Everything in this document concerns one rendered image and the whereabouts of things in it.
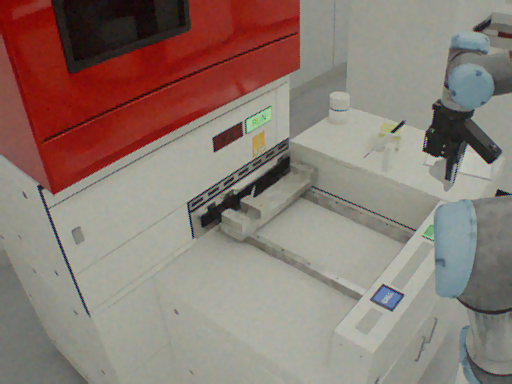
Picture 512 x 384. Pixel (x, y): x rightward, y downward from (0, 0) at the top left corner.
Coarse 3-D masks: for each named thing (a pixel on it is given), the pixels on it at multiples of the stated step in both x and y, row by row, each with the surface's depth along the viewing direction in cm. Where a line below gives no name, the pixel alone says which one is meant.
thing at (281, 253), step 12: (252, 240) 131; (264, 240) 129; (276, 252) 126; (288, 252) 124; (300, 264) 121; (312, 264) 120; (312, 276) 120; (324, 276) 117; (336, 276) 116; (336, 288) 116; (348, 288) 113; (360, 288) 112
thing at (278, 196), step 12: (288, 180) 147; (300, 180) 147; (312, 180) 148; (264, 192) 142; (276, 192) 142; (288, 192) 142; (300, 192) 144; (276, 204) 137; (252, 216) 133; (264, 216) 133; (228, 228) 129; (252, 228) 130; (240, 240) 128
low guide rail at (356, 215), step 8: (304, 192) 147; (312, 192) 146; (312, 200) 147; (320, 200) 144; (328, 200) 142; (328, 208) 143; (336, 208) 141; (344, 208) 139; (352, 208) 139; (352, 216) 138; (360, 216) 136; (368, 216) 135; (368, 224) 135; (376, 224) 133; (384, 224) 132; (384, 232) 132; (392, 232) 130; (400, 232) 128; (408, 232) 128; (400, 240) 129
